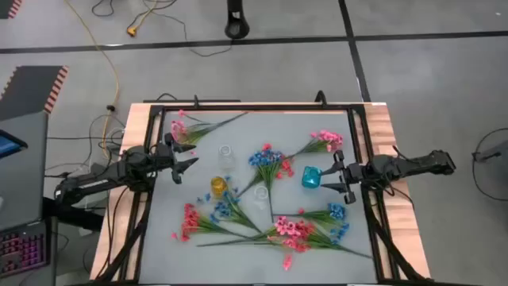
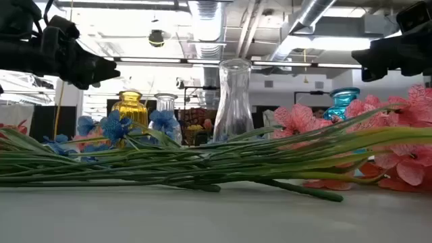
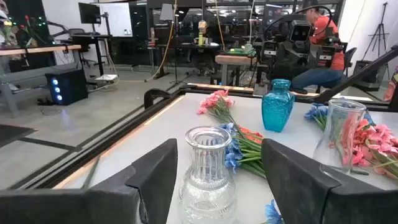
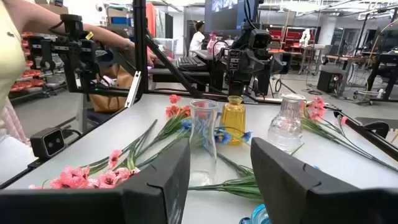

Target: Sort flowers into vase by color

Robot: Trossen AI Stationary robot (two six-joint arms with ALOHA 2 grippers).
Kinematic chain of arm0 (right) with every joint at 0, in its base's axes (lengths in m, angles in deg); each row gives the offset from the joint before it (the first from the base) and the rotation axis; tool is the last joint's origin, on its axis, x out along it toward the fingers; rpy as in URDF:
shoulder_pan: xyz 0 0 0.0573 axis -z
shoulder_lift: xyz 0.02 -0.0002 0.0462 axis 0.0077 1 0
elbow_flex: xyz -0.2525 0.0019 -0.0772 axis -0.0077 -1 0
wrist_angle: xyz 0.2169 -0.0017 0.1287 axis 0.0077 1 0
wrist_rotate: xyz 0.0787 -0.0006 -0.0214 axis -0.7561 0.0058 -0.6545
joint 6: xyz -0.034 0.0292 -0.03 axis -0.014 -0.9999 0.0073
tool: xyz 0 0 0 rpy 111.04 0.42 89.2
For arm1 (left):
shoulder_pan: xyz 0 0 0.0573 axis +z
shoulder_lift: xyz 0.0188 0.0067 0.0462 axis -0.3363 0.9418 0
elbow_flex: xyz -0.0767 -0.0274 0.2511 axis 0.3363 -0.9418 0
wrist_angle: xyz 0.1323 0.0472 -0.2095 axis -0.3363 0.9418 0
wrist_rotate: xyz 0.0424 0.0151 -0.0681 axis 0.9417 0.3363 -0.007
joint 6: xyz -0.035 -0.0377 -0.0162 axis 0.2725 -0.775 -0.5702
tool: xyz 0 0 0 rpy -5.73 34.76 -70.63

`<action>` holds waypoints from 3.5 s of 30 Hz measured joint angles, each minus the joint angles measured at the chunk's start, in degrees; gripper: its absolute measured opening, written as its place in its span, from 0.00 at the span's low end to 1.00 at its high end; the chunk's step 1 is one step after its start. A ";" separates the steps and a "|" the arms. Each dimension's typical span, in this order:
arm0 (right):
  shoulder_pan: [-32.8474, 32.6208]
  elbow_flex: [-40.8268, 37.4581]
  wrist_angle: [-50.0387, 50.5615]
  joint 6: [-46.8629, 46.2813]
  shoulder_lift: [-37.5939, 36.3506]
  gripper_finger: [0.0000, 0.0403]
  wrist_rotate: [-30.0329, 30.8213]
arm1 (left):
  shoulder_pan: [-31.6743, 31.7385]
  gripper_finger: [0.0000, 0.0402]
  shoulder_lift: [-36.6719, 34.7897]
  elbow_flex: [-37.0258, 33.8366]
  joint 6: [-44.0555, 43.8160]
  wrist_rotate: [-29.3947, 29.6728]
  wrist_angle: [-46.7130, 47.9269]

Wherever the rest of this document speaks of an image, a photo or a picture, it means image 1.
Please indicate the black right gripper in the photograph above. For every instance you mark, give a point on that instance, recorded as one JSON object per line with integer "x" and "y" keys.
{"x": 351, "y": 175}

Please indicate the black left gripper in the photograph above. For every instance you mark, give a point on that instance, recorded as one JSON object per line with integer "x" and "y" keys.
{"x": 164, "y": 157}

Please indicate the pink artificial flower stem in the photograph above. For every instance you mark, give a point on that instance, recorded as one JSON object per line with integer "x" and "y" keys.
{"x": 283, "y": 225}
{"x": 179, "y": 129}
{"x": 327, "y": 139}

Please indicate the blue artificial flower stem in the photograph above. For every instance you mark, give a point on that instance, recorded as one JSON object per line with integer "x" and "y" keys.
{"x": 264, "y": 159}
{"x": 224, "y": 208}
{"x": 340, "y": 232}
{"x": 337, "y": 210}

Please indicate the red artificial flower stem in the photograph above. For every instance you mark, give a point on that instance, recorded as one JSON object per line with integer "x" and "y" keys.
{"x": 303, "y": 234}
{"x": 191, "y": 220}
{"x": 286, "y": 165}

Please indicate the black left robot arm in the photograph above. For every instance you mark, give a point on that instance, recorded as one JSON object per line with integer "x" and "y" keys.
{"x": 103, "y": 175}

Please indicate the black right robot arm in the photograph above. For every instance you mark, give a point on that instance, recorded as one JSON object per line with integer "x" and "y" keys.
{"x": 409, "y": 165}

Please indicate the teal glass vase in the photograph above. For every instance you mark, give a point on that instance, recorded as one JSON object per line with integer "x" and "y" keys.
{"x": 311, "y": 177}

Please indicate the short clear patterned glass vase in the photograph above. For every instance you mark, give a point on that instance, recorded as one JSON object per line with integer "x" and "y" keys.
{"x": 225, "y": 157}

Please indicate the yellow glass vase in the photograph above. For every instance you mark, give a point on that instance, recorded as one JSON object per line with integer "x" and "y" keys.
{"x": 218, "y": 186}

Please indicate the tall clear glass vase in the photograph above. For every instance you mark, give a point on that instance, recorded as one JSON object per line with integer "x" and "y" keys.
{"x": 260, "y": 196}

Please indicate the loose pink blossom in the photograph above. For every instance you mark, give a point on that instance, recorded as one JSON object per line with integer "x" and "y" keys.
{"x": 287, "y": 262}

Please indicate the black floor stand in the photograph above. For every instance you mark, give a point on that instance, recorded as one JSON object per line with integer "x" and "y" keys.
{"x": 237, "y": 24}

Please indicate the grey side desk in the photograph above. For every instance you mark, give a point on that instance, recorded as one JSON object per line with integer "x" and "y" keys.
{"x": 24, "y": 190}

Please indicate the black mat with striped edge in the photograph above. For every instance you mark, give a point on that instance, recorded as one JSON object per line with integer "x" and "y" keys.
{"x": 28, "y": 89}
{"x": 8, "y": 7}

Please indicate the laptop with blue screen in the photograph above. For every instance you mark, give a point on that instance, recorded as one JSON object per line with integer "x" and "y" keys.
{"x": 8, "y": 145}

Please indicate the backlit black keyboard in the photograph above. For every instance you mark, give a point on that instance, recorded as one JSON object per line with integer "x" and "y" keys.
{"x": 21, "y": 250}

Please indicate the black aluminium table frame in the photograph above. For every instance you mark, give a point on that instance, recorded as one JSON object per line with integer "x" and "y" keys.
{"x": 278, "y": 107}

